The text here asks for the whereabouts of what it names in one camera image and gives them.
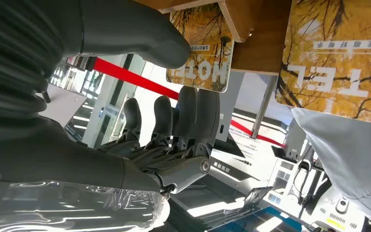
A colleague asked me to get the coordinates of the small yellow hotel card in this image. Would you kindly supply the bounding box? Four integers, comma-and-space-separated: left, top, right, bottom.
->
166, 2, 235, 93

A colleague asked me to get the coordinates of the person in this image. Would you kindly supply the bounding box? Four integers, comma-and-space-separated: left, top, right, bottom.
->
290, 107, 371, 229

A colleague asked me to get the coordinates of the large yellow hotel card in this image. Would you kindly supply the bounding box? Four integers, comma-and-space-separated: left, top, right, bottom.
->
274, 0, 371, 128

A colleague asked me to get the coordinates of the clear plastic wrist cover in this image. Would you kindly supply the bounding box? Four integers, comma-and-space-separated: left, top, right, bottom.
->
0, 179, 171, 232

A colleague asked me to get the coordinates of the white table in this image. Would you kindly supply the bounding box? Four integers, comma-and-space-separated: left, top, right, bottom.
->
38, 84, 87, 129

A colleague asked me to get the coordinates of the red barrier belt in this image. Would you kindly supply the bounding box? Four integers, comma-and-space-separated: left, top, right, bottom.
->
92, 57, 286, 148

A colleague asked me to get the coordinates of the ribbed grey right arm sleeve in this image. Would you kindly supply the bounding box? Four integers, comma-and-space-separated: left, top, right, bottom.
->
0, 0, 63, 120

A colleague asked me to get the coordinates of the silver metal pole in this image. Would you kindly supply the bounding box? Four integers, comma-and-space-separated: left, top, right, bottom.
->
250, 74, 278, 140

